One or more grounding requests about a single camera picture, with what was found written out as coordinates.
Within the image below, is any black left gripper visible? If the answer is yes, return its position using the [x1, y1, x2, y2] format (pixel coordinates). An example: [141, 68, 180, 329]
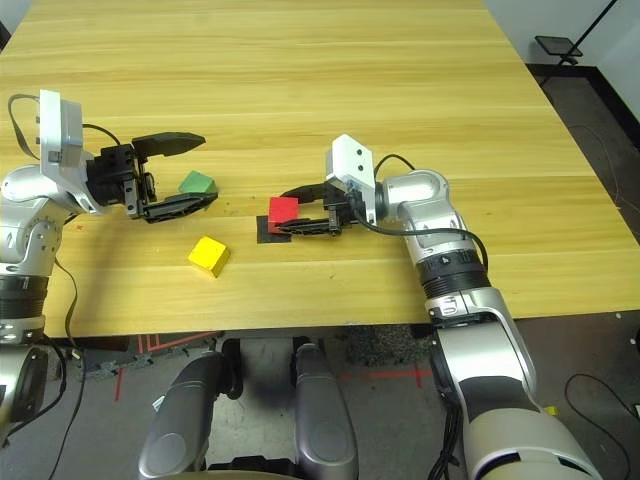
[85, 131, 220, 224]

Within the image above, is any yellow wooden cube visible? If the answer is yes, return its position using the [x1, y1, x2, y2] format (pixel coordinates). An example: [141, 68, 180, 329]
[187, 236, 232, 279]

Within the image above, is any black square marker pad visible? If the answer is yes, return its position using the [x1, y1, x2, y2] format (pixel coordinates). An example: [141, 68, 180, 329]
[256, 214, 294, 245]

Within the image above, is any grey flat ribbon cable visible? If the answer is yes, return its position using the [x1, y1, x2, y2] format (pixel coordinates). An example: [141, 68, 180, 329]
[7, 93, 44, 162]

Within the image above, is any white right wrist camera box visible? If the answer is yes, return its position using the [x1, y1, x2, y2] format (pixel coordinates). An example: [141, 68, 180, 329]
[325, 133, 377, 224]

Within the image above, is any black tripod stand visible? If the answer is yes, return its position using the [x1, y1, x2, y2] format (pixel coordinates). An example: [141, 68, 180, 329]
[534, 0, 619, 66]

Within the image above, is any grey left robot leg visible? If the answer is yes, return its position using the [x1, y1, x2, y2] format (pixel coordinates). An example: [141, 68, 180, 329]
[138, 338, 246, 480]

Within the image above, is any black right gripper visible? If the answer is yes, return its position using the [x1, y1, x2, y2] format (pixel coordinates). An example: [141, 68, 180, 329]
[271, 180, 362, 237]

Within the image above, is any red tape outline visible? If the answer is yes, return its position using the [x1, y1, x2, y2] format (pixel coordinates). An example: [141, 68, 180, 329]
[137, 330, 224, 354]

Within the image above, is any grey right robot leg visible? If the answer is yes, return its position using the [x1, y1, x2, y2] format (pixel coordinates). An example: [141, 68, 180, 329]
[291, 338, 360, 480]

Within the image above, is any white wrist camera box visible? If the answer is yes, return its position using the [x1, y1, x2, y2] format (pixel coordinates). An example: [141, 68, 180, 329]
[325, 133, 377, 224]
[37, 89, 109, 216]

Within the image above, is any grey robot leg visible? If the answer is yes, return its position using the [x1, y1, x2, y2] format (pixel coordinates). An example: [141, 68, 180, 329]
[291, 338, 360, 480]
[138, 338, 246, 480]

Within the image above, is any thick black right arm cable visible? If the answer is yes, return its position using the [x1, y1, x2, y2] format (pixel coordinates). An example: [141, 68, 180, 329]
[344, 153, 490, 266]

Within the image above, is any red wooden cube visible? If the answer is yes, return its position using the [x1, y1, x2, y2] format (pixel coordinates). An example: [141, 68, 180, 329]
[267, 196, 300, 235]

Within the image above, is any thin black floor cable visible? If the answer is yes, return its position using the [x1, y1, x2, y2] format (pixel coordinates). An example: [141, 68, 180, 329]
[564, 373, 640, 439]

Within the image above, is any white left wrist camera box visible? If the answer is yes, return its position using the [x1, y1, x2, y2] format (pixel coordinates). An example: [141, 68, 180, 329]
[37, 89, 109, 216]

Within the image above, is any tan robot torso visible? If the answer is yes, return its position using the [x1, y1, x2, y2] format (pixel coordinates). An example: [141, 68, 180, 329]
[204, 464, 301, 480]

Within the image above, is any thin black hanging cable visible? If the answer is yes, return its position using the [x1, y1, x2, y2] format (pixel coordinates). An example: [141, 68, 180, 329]
[2, 257, 87, 451]

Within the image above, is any green wooden cube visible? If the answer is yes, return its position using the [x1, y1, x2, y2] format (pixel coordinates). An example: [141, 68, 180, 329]
[178, 169, 220, 197]

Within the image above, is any black cable bundle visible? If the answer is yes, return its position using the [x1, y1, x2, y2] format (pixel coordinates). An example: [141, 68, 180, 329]
[427, 394, 469, 480]

